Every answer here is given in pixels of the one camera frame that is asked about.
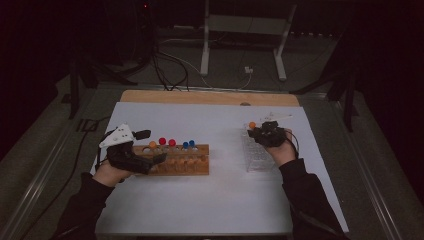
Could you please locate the white table mat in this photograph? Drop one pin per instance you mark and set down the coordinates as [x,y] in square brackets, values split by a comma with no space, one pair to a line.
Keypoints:
[226,200]

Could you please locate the clear acrylic test tube rack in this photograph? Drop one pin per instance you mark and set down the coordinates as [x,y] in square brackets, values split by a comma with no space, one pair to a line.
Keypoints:
[258,160]

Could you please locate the blue cap test tube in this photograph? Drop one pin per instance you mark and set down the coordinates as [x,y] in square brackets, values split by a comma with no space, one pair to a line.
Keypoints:
[192,143]
[185,145]

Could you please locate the grey metal stand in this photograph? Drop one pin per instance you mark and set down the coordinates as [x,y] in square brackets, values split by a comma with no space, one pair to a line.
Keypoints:
[245,23]

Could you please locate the person's left hand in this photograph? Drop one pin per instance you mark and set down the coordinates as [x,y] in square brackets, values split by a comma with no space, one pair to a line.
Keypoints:
[108,175]

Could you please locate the orange cap test tube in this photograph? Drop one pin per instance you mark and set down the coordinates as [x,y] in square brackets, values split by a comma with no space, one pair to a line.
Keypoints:
[252,125]
[152,144]

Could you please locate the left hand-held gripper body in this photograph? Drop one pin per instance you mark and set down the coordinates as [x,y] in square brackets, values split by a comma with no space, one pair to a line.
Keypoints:
[125,156]

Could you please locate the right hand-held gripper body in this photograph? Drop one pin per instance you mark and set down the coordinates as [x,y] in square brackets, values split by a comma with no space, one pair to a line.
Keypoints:
[273,135]

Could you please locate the person's right hand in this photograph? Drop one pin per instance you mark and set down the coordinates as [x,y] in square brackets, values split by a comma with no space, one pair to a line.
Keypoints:
[283,153]

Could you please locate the red cap test tube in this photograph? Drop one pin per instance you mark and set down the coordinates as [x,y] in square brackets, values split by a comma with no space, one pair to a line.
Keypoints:
[162,141]
[172,142]

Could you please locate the black floor bracket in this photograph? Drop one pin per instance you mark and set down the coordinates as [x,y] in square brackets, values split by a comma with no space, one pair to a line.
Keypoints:
[87,125]

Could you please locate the black tripod stand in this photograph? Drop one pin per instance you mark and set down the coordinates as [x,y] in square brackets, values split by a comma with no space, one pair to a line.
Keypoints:
[75,86]
[348,100]

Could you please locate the wooden test tube rack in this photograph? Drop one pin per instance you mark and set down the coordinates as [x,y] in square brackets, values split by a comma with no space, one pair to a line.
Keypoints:
[196,163]

